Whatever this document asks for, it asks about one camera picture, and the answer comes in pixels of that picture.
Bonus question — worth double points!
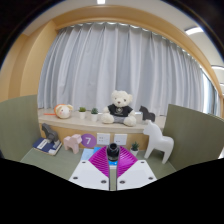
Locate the grey horse figurine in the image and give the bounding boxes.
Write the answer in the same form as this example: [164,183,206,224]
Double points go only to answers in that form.
[41,122,60,144]

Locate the small cream orange plush toy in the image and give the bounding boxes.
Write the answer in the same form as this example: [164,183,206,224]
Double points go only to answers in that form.
[54,103,74,120]

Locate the light blue book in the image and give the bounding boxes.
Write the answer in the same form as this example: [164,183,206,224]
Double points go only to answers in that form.
[80,148,95,162]

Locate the cream teddy bear black shirt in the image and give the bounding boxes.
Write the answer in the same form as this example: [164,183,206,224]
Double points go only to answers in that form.
[101,89,138,128]

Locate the ceiling lights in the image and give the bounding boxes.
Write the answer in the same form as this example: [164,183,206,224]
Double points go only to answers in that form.
[96,0,224,72]

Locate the purple round number sign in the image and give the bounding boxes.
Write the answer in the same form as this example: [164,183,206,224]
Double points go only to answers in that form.
[80,133,98,149]

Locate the green partition panel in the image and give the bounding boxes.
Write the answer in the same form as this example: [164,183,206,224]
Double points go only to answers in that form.
[162,103,224,172]
[0,94,42,163]

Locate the dark blue book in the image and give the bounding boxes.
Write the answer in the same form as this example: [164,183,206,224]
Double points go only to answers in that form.
[32,137,63,157]

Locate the white grey curtain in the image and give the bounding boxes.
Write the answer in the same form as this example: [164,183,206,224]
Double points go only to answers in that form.
[37,21,221,118]

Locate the small potted plant white pot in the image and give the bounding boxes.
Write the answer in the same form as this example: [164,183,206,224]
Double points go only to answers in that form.
[130,141,140,157]
[90,107,100,123]
[78,106,87,120]

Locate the white wall socket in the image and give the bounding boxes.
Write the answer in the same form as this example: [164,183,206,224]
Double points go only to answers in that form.
[113,133,128,146]
[96,132,111,146]

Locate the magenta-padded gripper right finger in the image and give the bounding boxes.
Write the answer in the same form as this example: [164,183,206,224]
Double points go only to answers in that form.
[116,145,158,192]

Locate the pink horse figurine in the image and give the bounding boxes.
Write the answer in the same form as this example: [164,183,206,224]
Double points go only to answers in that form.
[63,133,83,155]

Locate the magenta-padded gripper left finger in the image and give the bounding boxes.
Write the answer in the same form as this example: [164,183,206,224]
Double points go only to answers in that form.
[68,145,111,192]

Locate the small dark horse figurine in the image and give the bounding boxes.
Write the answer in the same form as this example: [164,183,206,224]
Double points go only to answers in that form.
[138,105,156,123]

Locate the large white horse figurine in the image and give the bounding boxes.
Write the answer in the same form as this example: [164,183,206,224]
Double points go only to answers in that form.
[142,120,175,165]

